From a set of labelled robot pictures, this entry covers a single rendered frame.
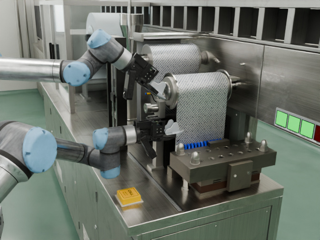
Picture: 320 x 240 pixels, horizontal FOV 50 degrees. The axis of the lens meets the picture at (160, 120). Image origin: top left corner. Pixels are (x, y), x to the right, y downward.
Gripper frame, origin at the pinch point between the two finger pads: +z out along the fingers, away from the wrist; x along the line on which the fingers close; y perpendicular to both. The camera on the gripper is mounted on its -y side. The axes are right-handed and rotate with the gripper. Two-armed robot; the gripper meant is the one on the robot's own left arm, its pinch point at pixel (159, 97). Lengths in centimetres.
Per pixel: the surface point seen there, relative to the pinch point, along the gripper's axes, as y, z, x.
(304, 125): 21, 30, -40
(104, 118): -26, 20, 79
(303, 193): 20, 215, 71
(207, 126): 2.7, 23.5, -5.9
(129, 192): -35.5, 5.2, -15.5
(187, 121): -0.8, 13.7, -5.9
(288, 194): 11, 205, 75
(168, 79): 7.5, -1.8, -0.4
